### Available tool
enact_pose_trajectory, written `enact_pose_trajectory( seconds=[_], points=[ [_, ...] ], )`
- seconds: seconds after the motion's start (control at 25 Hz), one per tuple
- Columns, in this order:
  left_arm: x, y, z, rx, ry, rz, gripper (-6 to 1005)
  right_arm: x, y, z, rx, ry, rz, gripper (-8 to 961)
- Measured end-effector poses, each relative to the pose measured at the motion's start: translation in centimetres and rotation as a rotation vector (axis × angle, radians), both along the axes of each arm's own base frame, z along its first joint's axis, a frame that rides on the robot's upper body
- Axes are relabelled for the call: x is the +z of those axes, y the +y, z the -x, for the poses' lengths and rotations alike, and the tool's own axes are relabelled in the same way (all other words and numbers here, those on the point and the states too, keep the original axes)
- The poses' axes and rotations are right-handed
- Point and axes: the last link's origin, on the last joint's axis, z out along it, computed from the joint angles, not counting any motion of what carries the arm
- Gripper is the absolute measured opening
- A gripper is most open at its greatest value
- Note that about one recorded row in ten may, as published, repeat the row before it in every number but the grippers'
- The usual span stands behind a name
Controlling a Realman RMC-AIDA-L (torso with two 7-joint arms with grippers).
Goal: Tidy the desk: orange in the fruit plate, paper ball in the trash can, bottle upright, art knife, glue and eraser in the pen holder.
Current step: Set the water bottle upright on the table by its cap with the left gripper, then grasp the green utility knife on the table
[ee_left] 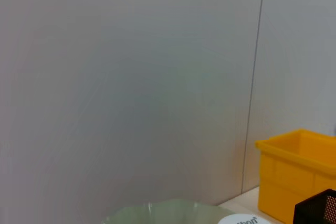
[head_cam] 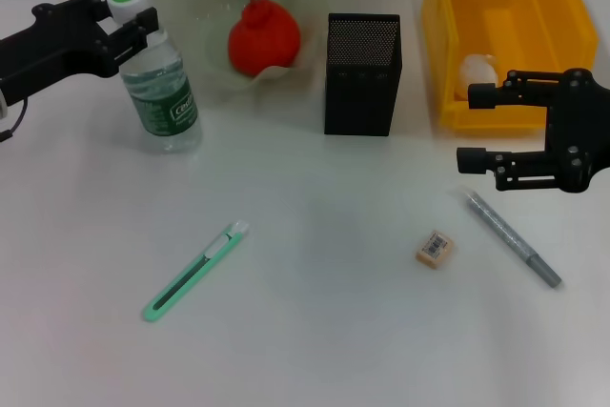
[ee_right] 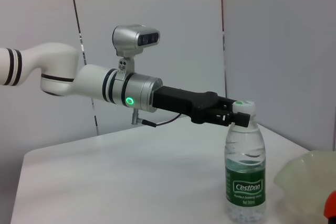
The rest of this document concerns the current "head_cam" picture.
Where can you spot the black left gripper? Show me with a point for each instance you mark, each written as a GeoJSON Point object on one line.
{"type": "Point", "coordinates": [57, 49]}

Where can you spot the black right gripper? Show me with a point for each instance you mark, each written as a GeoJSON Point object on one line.
{"type": "Point", "coordinates": [581, 130]}

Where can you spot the white paper ball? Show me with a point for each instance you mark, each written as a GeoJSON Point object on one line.
{"type": "Point", "coordinates": [476, 75]}

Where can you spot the clear water bottle green label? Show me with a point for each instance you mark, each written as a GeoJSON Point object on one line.
{"type": "Point", "coordinates": [162, 102]}

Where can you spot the grey marker pen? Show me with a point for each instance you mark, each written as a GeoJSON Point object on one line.
{"type": "Point", "coordinates": [510, 235]}

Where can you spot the red-orange knitted fruit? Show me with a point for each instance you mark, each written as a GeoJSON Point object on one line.
{"type": "Point", "coordinates": [262, 42]}

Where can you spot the beige eraser with barcode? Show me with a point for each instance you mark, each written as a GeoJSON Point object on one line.
{"type": "Point", "coordinates": [434, 250]}

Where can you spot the green utility knife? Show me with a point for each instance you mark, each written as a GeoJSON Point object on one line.
{"type": "Point", "coordinates": [190, 273]}

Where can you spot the translucent green fruit bowl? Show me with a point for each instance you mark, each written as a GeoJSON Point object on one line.
{"type": "Point", "coordinates": [200, 6]}

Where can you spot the black mesh pen holder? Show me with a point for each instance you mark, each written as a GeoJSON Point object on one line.
{"type": "Point", "coordinates": [359, 92]}

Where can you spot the yellow plastic storage bin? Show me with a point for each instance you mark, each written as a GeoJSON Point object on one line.
{"type": "Point", "coordinates": [524, 21]}

